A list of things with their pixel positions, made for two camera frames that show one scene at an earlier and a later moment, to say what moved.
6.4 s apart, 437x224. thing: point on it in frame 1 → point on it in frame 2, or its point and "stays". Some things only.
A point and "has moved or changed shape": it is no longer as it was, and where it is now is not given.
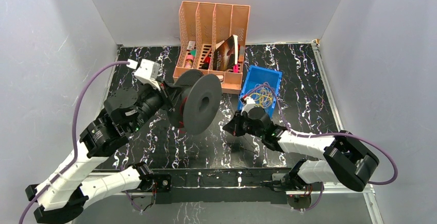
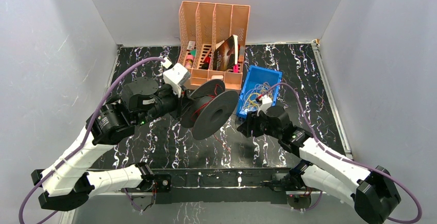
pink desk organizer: [212, 40] stays
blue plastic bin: [263, 85] stays
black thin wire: [251, 145] has moved or changed shape
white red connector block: [250, 103] → [265, 103]
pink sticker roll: [189, 61] stays
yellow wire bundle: [261, 100] stays
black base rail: [217, 185] stays
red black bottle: [206, 64] stays
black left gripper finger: [174, 95] → [188, 106]
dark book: [225, 56] stays
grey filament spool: [199, 102] has moved or changed shape
